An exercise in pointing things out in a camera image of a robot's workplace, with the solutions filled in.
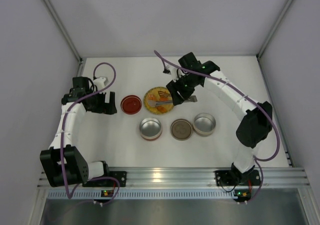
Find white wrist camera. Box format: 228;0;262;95
93;76;109;91
163;65;179;80

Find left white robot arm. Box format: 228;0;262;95
39;76;117;187

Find orange fried food piece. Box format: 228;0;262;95
156;106;167;114

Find beige-banded metal tin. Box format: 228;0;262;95
192;113;216;137

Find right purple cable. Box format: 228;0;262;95
153;49;281;206

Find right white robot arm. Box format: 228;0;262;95
162;52;273;185

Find metal tongs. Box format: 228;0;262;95
146;95;198;108

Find orange bun food piece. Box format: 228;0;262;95
146;92;160;102

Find left aluminium frame post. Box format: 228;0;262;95
41;0;83;64

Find orange carrot food piece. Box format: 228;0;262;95
158;90;171;102

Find woven bamboo plate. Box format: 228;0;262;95
143;86;174;115

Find black base bracket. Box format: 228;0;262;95
214;170;261;187
82;171;127;188

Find left black base bracket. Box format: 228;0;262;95
82;171;127;188

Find brown round lid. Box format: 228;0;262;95
170;118;193;141

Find right black base bracket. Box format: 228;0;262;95
214;170;261;187

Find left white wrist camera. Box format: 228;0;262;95
93;76;109;91

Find slotted cable duct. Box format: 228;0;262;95
47;187;240;200

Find right aluminium frame post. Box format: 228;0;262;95
256;0;295;62

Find red round lid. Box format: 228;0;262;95
120;95;142;115

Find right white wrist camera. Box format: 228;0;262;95
163;65;179;80

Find aluminium frame post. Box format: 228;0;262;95
256;0;295;62
41;0;83;64

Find red-banded metal tin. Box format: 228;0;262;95
139;117;163;141

